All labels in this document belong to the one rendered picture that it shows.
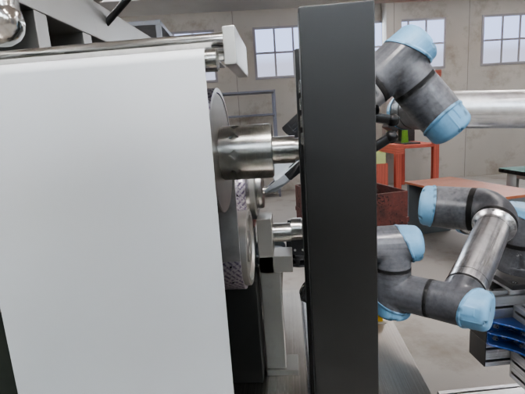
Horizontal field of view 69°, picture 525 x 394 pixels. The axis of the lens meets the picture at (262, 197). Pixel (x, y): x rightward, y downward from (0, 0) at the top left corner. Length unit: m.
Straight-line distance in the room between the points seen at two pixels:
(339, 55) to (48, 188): 0.30
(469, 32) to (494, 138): 2.29
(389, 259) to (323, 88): 0.57
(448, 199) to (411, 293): 0.38
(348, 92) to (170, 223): 0.21
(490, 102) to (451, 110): 0.18
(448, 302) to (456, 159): 8.51
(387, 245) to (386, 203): 2.81
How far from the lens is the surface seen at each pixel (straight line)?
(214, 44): 0.39
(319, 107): 0.27
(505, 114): 0.87
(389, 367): 0.82
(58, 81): 0.41
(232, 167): 0.43
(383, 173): 6.53
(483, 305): 0.78
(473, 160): 9.45
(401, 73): 0.67
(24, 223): 0.44
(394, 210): 3.65
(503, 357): 1.63
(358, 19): 0.28
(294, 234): 0.67
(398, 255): 0.80
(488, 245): 0.94
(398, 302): 0.82
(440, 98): 0.69
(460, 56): 9.29
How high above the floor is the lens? 1.36
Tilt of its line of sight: 11 degrees down
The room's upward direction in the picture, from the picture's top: 4 degrees counter-clockwise
